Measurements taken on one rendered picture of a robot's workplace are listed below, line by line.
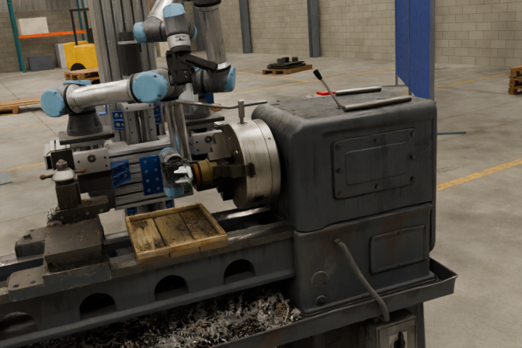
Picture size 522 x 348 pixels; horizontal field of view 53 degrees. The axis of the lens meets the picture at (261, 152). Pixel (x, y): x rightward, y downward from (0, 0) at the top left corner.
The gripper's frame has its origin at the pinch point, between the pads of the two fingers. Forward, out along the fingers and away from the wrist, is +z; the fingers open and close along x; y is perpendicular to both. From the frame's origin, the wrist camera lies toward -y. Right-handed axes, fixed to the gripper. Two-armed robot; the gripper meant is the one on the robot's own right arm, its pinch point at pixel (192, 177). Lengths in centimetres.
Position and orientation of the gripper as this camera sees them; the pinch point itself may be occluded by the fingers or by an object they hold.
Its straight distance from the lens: 181.7
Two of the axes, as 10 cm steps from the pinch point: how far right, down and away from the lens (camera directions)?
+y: -9.4, 1.6, -3.1
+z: 3.4, 2.2, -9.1
